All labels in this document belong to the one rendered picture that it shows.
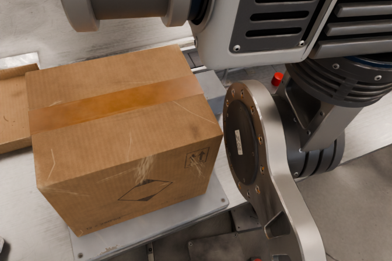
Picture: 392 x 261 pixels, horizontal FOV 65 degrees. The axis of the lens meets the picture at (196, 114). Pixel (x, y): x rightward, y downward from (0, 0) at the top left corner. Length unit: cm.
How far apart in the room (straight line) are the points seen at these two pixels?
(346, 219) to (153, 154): 151
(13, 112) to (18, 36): 32
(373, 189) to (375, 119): 99
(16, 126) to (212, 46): 77
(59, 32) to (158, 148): 77
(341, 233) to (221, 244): 73
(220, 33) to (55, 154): 37
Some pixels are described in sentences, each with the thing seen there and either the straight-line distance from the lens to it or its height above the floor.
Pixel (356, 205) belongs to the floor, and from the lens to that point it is 195.
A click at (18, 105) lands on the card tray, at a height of 83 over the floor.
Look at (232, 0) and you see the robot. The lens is 21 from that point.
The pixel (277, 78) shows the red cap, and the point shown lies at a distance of 102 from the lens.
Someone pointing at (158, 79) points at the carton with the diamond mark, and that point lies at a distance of 59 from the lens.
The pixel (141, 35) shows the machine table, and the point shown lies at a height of 83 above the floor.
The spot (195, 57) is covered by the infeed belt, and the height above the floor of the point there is 88.
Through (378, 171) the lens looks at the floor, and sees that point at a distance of 214.
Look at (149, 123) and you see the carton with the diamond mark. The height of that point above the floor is 112.
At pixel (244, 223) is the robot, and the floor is 28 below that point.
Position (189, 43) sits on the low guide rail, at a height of 91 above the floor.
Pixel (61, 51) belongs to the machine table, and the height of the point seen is 83.
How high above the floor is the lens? 156
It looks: 54 degrees down
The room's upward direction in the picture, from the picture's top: 9 degrees clockwise
